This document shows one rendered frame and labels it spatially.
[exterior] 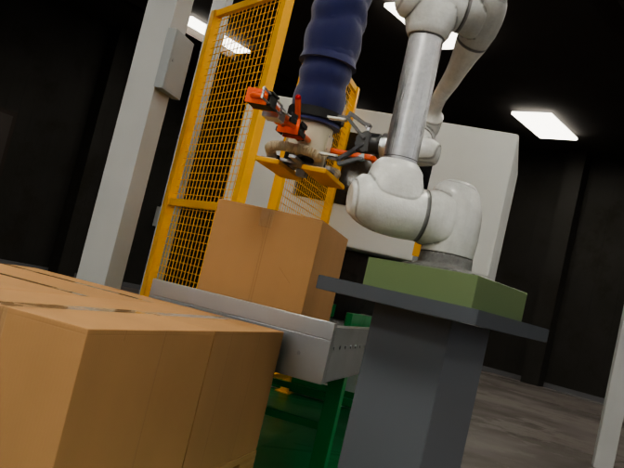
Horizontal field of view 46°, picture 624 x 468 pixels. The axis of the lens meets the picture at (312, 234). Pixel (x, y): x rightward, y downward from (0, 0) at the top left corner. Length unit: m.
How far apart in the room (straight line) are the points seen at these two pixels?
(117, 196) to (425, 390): 2.08
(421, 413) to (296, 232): 0.89
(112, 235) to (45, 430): 2.26
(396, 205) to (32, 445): 1.12
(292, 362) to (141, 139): 1.56
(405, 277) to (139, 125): 2.01
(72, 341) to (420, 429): 1.00
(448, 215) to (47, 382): 1.18
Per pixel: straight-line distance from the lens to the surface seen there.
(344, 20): 3.02
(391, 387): 2.08
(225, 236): 2.69
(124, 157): 3.68
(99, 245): 3.67
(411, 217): 2.07
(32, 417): 1.47
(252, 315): 2.59
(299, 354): 2.53
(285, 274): 2.62
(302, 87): 2.98
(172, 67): 3.73
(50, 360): 1.44
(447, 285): 1.94
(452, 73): 2.41
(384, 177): 2.07
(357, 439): 2.14
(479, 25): 2.28
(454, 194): 2.13
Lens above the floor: 0.71
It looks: 4 degrees up
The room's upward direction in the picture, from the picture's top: 13 degrees clockwise
